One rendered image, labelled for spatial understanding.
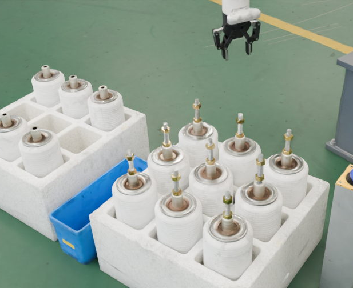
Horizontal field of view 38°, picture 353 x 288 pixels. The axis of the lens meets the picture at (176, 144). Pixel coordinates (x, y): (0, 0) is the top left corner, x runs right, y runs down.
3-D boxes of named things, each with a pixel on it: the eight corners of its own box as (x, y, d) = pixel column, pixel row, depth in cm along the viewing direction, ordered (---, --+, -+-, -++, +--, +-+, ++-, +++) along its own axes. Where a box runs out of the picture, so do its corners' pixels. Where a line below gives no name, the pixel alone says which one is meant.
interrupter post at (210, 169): (203, 172, 111) (203, 160, 110) (214, 170, 112) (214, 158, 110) (207, 179, 110) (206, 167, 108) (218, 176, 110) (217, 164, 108)
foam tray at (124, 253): (194, 182, 147) (191, 131, 137) (322, 238, 127) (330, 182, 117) (99, 270, 123) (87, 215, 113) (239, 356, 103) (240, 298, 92)
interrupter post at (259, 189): (254, 199, 103) (255, 187, 102) (251, 192, 105) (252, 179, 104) (266, 197, 104) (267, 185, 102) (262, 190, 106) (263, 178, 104)
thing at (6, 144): (26, 164, 148) (11, 111, 137) (48, 175, 143) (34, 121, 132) (-1, 182, 142) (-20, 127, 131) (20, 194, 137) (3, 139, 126)
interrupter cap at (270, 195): (246, 210, 101) (246, 207, 101) (236, 186, 107) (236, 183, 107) (283, 203, 102) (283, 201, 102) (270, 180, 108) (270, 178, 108)
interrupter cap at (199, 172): (189, 168, 113) (189, 166, 113) (221, 161, 114) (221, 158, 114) (199, 189, 107) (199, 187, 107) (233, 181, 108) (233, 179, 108)
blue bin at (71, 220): (135, 186, 148) (130, 152, 141) (165, 201, 142) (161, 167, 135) (55, 250, 129) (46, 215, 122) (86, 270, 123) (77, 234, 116)
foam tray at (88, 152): (64, 126, 176) (54, 79, 166) (151, 164, 156) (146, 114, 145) (-34, 187, 152) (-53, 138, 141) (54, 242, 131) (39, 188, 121)
